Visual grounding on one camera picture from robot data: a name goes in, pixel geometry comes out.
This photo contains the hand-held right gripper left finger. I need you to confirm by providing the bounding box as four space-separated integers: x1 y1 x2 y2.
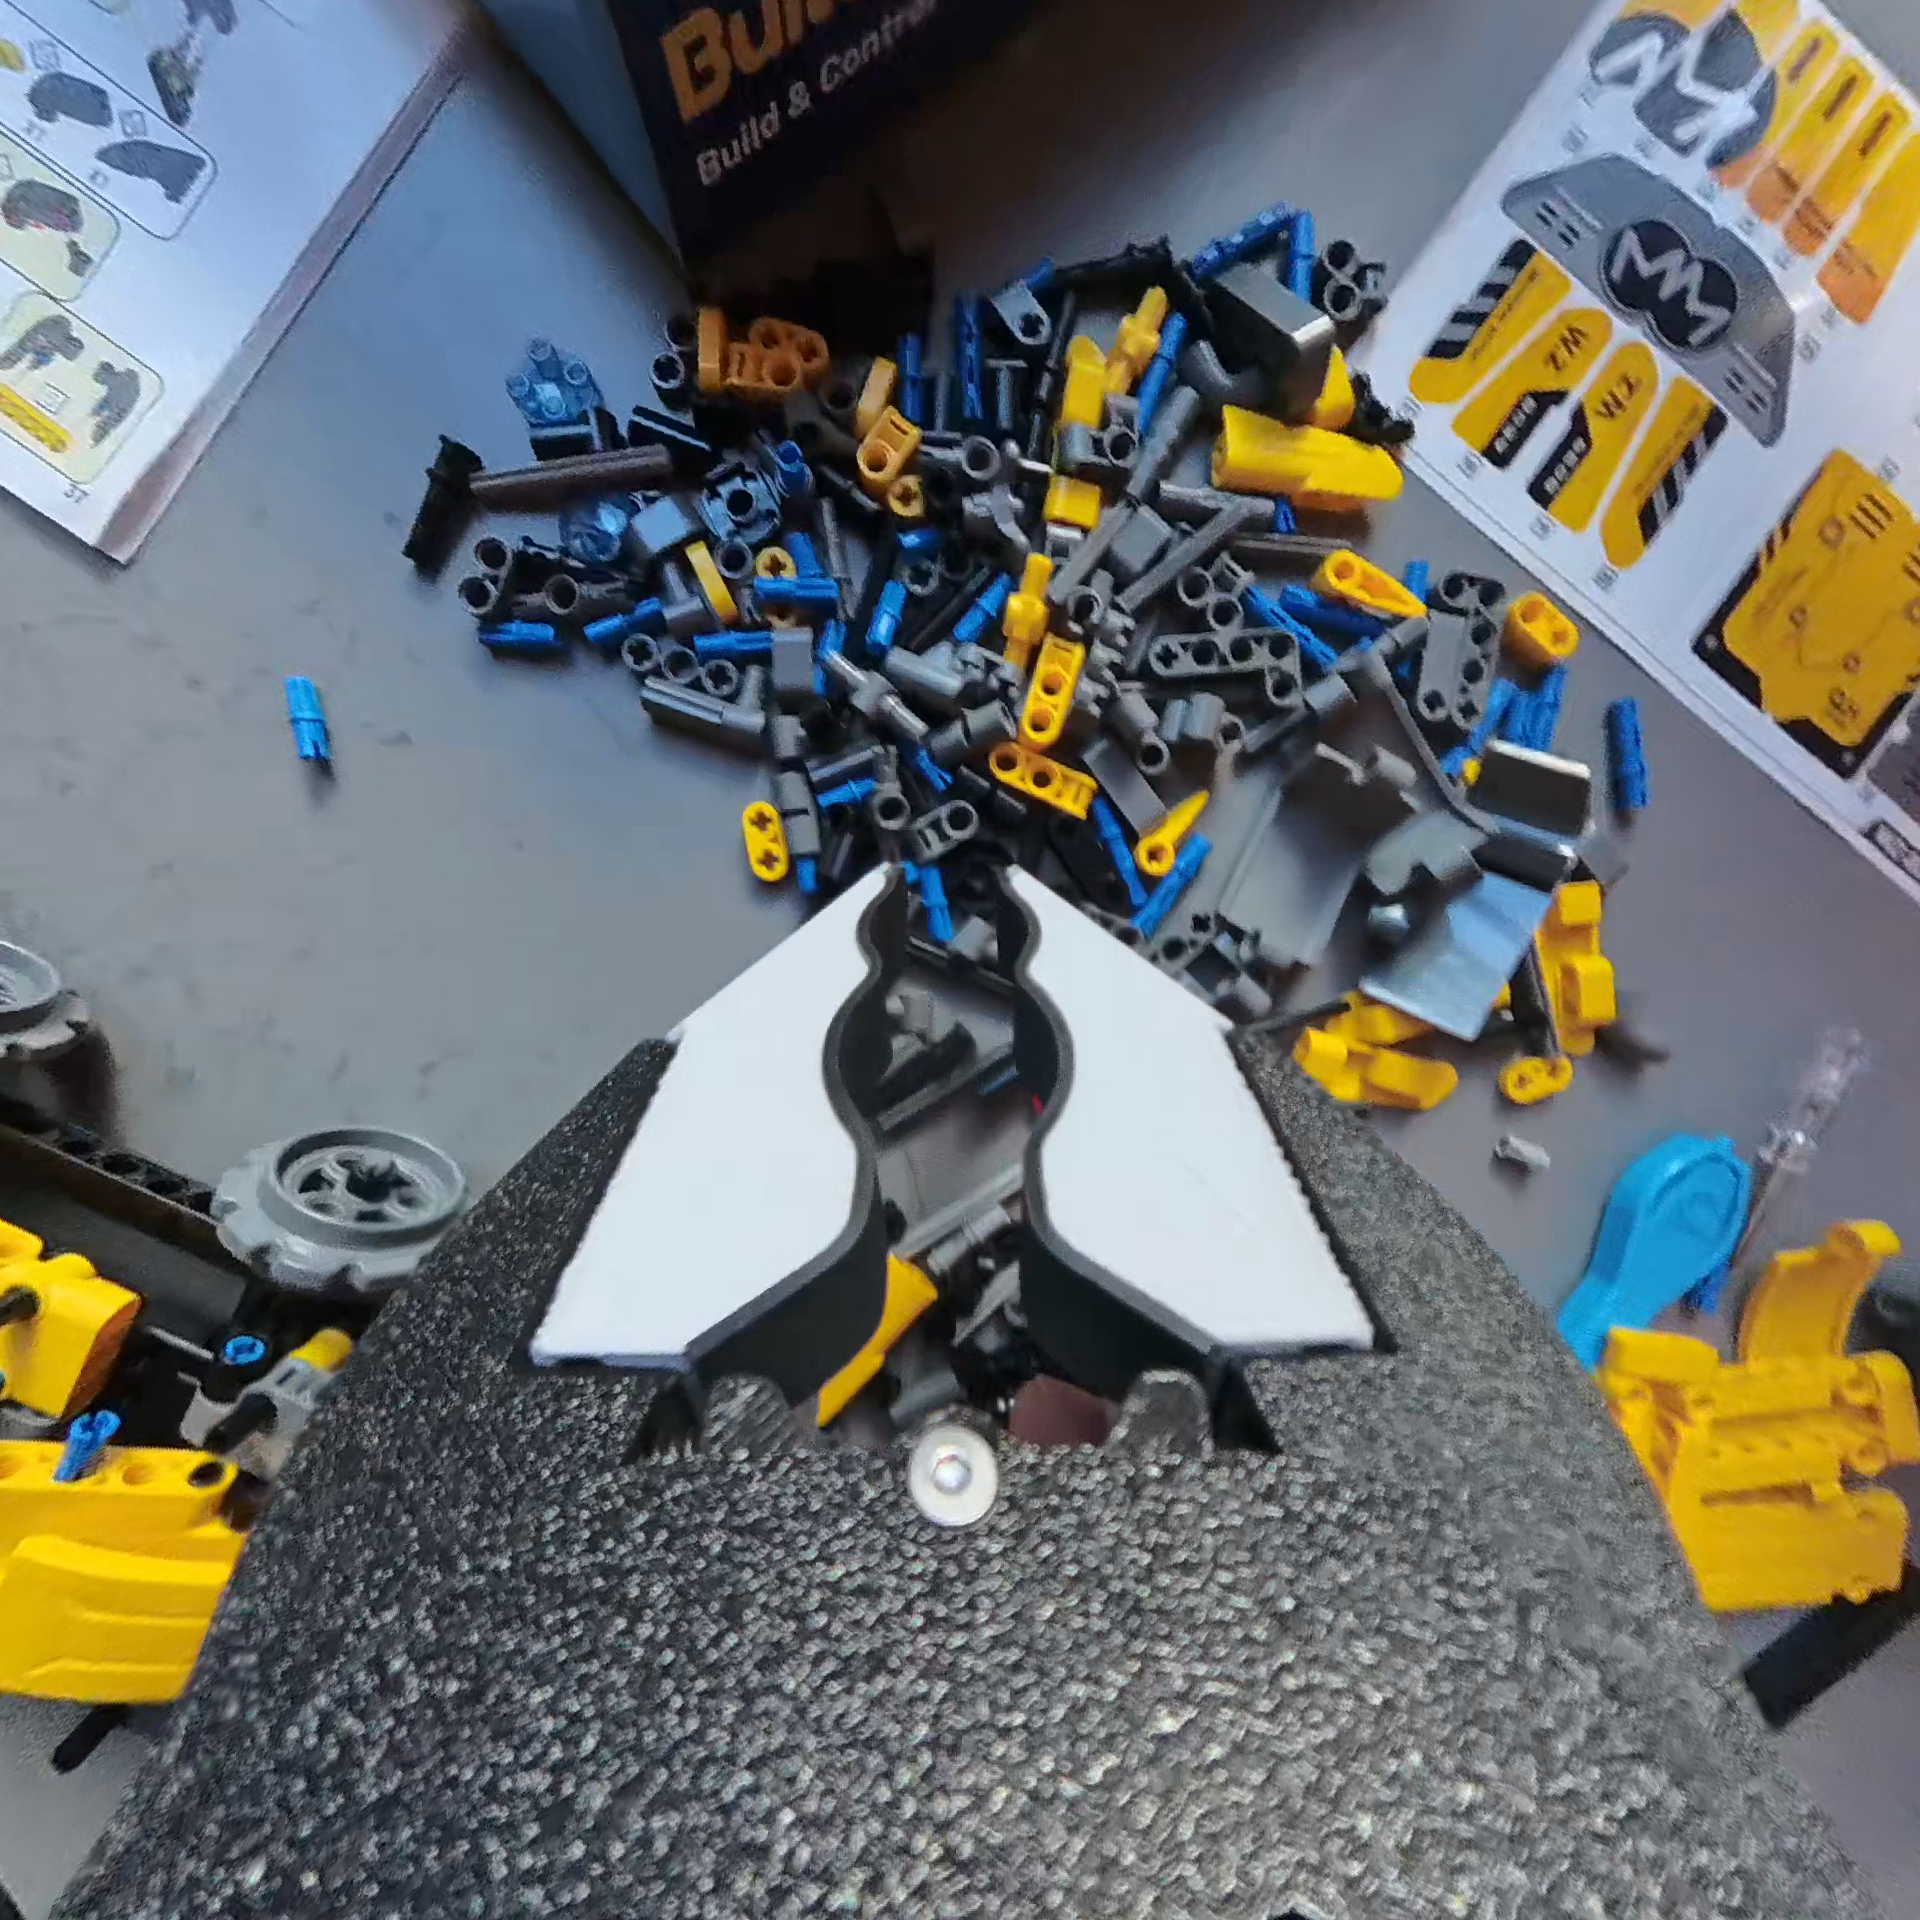
535 870 903 1376

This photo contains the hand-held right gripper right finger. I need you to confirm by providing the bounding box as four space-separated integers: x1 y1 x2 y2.
1006 870 1382 1366

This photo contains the yellow brick piece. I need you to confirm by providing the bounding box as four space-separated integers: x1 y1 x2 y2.
813 1255 951 1430

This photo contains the pile of brick parts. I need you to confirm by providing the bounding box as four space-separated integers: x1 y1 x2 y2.
406 210 1920 1622

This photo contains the yellow black brick vehicle model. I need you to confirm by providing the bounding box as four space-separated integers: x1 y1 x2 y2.
0 931 476 1779

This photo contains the instruction booklet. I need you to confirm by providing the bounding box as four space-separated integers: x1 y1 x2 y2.
0 0 471 570

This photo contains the grey desk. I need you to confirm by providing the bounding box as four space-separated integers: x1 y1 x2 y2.
0 0 1920 1920

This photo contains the yellow printed sheet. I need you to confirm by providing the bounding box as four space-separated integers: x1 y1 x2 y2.
1367 0 1920 906

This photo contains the blue cardboard box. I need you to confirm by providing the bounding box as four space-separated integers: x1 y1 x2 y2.
479 0 1059 279

